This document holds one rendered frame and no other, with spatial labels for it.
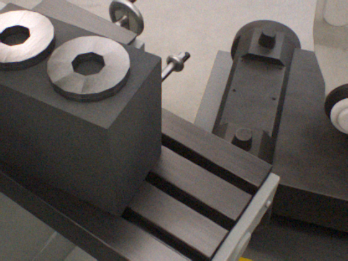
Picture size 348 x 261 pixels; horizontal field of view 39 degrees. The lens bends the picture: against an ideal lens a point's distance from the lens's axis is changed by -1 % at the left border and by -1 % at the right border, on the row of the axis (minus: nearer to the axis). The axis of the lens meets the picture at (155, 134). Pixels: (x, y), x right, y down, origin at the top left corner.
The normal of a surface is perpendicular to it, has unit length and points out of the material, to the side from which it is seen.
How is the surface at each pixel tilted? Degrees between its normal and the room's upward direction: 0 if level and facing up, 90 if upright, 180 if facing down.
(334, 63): 90
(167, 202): 0
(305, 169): 0
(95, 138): 90
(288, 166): 0
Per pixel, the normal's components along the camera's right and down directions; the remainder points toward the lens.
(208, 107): 0.00, -0.62
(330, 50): -0.29, 0.76
